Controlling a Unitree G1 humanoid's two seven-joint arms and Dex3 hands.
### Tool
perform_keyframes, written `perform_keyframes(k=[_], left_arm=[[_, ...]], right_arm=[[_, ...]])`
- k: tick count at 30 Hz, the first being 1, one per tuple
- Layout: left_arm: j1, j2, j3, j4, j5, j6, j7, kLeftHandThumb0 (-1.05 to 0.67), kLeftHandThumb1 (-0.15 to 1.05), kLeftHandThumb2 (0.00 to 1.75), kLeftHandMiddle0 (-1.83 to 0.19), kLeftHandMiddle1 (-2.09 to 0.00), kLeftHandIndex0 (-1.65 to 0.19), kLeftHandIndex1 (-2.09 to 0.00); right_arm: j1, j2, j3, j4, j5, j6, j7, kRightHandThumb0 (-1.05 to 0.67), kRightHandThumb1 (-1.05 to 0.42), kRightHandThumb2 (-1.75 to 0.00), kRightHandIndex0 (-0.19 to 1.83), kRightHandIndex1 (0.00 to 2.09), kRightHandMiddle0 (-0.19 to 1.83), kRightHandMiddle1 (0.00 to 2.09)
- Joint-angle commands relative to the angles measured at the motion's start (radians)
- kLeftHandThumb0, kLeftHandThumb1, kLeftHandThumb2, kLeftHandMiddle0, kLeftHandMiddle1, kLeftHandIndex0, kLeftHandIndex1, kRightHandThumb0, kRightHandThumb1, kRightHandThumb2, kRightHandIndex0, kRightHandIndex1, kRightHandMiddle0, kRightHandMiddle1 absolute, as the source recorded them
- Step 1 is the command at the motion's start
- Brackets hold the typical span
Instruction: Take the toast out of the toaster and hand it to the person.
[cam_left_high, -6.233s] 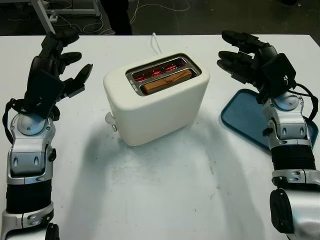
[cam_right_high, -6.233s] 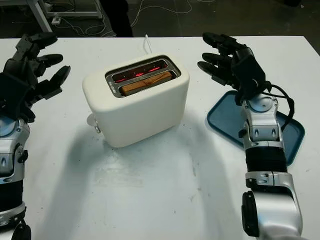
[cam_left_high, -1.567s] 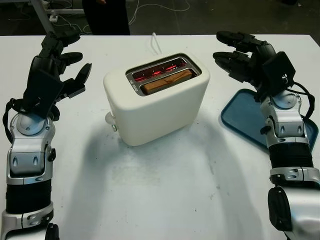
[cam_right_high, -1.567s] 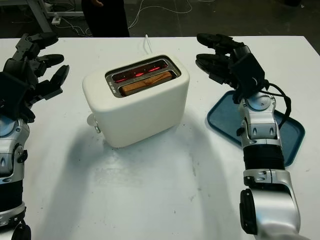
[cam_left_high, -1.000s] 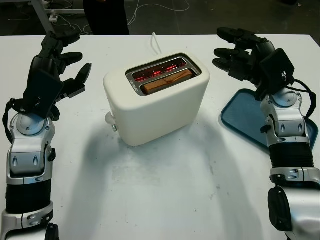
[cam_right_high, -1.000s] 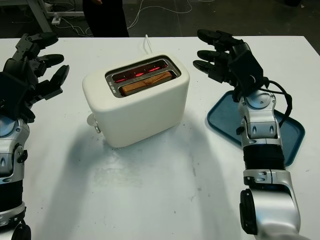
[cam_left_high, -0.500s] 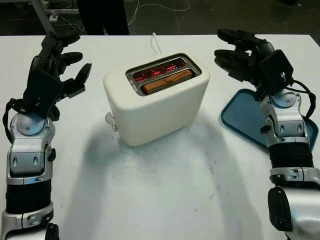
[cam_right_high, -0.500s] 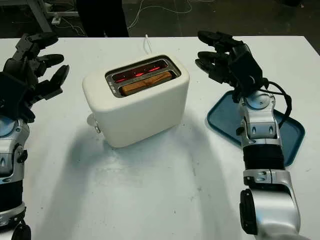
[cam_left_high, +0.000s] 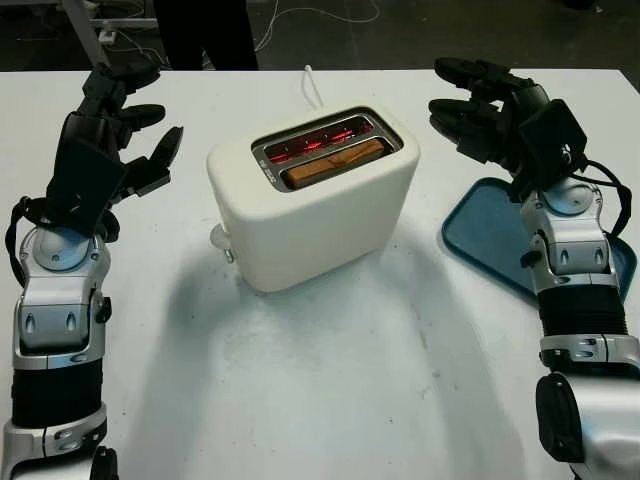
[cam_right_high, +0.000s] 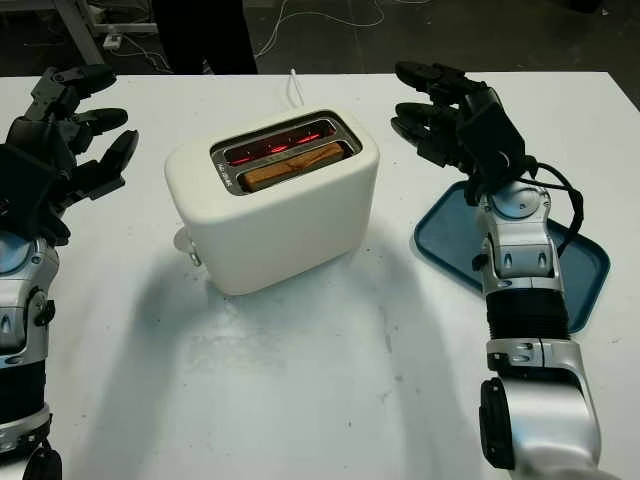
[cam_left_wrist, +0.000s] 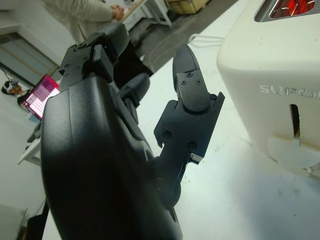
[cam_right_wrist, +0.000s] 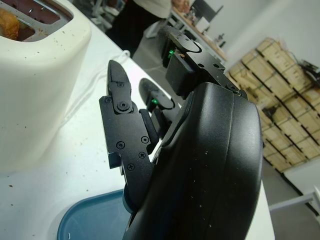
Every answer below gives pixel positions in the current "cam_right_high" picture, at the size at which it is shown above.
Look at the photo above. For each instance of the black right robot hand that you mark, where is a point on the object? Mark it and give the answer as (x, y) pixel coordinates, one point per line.
(445, 132)

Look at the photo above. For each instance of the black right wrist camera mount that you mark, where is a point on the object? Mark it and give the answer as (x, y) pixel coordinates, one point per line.
(495, 140)

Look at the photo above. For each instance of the slice of toast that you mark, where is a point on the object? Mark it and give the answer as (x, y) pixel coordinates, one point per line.
(290, 170)

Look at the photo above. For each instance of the person in black trousers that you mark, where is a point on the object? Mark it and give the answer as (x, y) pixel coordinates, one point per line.
(205, 35)

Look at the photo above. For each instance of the blue plastic tray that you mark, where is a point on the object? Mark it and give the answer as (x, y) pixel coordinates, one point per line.
(445, 235)

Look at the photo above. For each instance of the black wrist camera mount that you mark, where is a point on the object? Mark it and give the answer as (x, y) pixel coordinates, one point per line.
(495, 140)
(22, 175)

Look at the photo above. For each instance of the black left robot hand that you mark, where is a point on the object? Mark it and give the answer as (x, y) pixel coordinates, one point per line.
(42, 135)

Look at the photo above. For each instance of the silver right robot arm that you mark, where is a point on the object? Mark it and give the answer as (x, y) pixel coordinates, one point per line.
(525, 250)

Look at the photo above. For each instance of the white power strip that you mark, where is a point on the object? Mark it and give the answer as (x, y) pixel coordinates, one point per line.
(113, 41)

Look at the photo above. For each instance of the white toaster lever knob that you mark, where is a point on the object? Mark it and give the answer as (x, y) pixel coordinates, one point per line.
(183, 242)

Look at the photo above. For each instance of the cream white toaster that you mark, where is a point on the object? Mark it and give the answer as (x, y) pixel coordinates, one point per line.
(280, 240)

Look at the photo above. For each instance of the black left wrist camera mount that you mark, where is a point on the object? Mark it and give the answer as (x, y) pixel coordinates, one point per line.
(22, 175)

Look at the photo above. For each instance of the white metal frame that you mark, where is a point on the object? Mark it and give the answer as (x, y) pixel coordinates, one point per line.
(82, 30)

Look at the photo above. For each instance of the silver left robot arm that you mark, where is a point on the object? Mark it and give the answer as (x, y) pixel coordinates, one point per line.
(20, 310)

